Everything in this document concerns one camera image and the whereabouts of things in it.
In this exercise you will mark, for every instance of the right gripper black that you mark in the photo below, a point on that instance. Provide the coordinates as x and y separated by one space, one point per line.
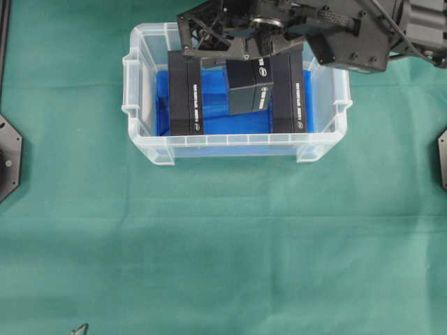
215 31

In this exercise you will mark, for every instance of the black box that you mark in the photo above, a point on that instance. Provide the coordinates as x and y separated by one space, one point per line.
185 95
250 85
289 113

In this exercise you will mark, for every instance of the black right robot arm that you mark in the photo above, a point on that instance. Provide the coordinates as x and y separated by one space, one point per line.
362 36

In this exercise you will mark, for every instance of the clear plastic storage case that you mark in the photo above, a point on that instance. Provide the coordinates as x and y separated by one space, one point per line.
328 99

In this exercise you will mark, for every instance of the blue liner sheet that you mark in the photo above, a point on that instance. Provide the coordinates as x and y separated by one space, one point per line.
217 118

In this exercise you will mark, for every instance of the green table cloth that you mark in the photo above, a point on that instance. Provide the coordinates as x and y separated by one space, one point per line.
354 243

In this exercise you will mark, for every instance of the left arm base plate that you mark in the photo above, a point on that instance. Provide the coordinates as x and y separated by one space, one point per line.
11 156

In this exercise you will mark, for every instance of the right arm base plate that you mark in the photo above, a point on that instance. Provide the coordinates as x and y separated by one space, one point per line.
442 147

